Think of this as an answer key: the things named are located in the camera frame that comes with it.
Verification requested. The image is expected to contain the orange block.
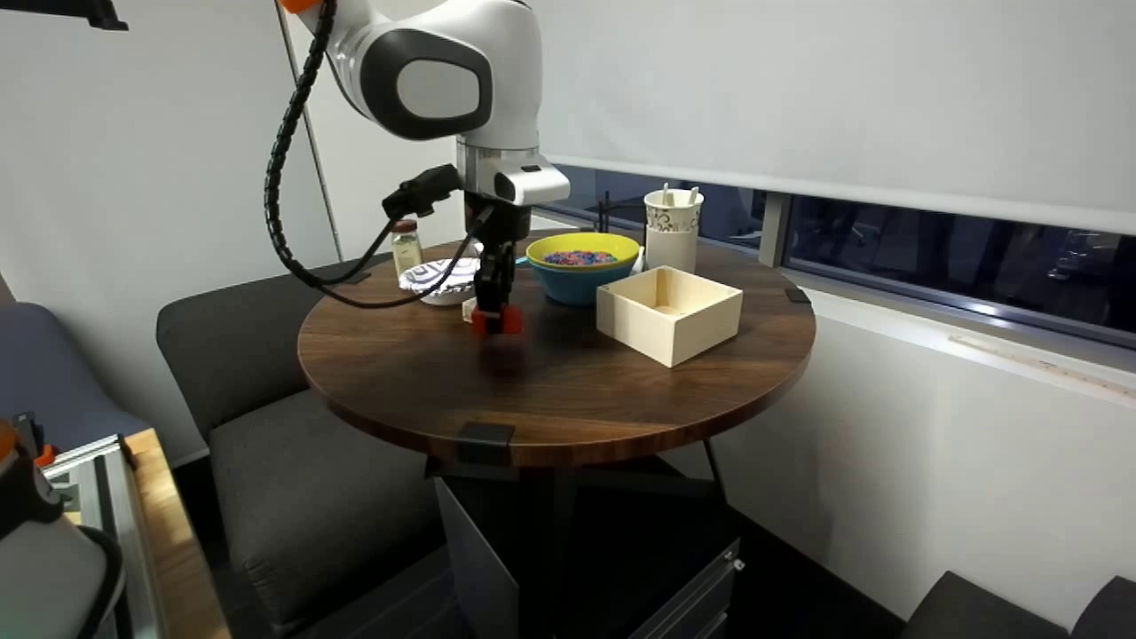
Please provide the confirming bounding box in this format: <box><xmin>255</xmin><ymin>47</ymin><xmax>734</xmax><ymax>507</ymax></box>
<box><xmin>470</xmin><ymin>304</ymin><xmax>525</xmax><ymax>337</ymax></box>

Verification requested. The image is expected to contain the wooden box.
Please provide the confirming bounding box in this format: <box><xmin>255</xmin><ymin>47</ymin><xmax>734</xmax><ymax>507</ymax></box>
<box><xmin>596</xmin><ymin>264</ymin><xmax>745</xmax><ymax>368</ymax></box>

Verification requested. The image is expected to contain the yellow bowl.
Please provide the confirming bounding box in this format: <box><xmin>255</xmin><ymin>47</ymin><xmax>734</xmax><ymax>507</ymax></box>
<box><xmin>525</xmin><ymin>233</ymin><xmax>641</xmax><ymax>273</ymax></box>

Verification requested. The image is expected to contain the patterned paper bowl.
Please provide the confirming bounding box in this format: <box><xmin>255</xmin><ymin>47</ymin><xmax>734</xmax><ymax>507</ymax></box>
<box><xmin>398</xmin><ymin>257</ymin><xmax>482</xmax><ymax>307</ymax></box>

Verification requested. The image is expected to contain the glass spice jar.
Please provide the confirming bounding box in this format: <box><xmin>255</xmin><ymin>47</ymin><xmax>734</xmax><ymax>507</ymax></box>
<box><xmin>391</xmin><ymin>217</ymin><xmax>424</xmax><ymax>277</ymax></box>

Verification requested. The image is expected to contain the blue bowl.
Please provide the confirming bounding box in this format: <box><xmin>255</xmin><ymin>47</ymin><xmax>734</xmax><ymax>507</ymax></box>
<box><xmin>530</xmin><ymin>258</ymin><xmax>638</xmax><ymax>308</ymax></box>

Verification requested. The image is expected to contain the patterned paper cup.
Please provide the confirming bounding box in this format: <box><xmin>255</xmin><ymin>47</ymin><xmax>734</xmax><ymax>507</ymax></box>
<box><xmin>644</xmin><ymin>189</ymin><xmax>705</xmax><ymax>234</ymax></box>

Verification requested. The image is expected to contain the white paper cup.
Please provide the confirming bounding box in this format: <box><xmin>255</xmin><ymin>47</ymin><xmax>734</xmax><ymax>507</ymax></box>
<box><xmin>645</xmin><ymin>227</ymin><xmax>699</xmax><ymax>273</ymax></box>

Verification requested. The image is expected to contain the grey sofa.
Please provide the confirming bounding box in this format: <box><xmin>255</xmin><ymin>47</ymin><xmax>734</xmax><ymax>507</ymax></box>
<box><xmin>156</xmin><ymin>256</ymin><xmax>446</xmax><ymax>636</ymax></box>

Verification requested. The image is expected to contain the white roller blind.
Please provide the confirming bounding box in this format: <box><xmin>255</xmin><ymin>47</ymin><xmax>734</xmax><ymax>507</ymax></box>
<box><xmin>531</xmin><ymin>0</ymin><xmax>1136</xmax><ymax>237</ymax></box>

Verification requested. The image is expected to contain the window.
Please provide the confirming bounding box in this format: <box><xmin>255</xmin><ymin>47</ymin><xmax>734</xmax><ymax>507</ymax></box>
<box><xmin>538</xmin><ymin>163</ymin><xmax>1136</xmax><ymax>349</ymax></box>

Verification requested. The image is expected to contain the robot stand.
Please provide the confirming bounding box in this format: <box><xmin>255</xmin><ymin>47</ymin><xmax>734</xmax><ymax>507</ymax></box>
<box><xmin>39</xmin><ymin>428</ymin><xmax>233</xmax><ymax>639</ymax></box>

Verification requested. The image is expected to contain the blue chair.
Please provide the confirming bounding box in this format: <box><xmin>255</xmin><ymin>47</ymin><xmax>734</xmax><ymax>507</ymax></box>
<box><xmin>0</xmin><ymin>301</ymin><xmax>150</xmax><ymax>429</ymax></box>

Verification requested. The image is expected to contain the grey seat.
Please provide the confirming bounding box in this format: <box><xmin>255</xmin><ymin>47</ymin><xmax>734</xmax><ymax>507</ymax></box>
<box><xmin>900</xmin><ymin>571</ymin><xmax>1136</xmax><ymax>639</ymax></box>

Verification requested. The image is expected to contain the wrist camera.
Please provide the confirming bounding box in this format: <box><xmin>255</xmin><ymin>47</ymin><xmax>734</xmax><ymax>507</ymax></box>
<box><xmin>383</xmin><ymin>163</ymin><xmax>463</xmax><ymax>220</ymax></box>

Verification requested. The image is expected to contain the camera on mount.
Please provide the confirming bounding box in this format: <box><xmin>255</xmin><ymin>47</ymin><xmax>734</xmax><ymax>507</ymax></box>
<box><xmin>0</xmin><ymin>0</ymin><xmax>130</xmax><ymax>33</ymax></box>

